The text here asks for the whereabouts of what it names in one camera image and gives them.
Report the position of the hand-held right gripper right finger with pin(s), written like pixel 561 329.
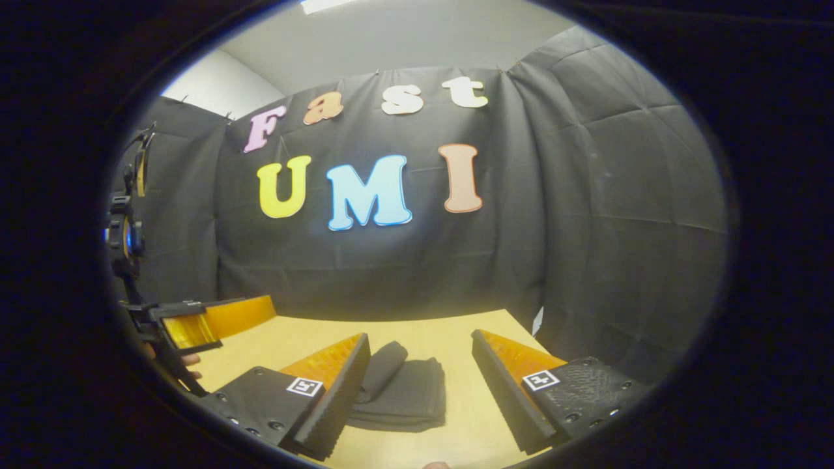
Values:
pixel 505 397

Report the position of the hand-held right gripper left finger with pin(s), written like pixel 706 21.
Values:
pixel 335 407

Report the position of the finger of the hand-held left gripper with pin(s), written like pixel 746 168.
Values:
pixel 189 332
pixel 241 316

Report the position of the dark jeans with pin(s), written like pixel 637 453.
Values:
pixel 410 397

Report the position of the small white paper tag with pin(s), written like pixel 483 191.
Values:
pixel 537 320

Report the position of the black backdrop cloth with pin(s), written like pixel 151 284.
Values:
pixel 586 228

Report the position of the ceiling light panel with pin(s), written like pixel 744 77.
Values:
pixel 322 6

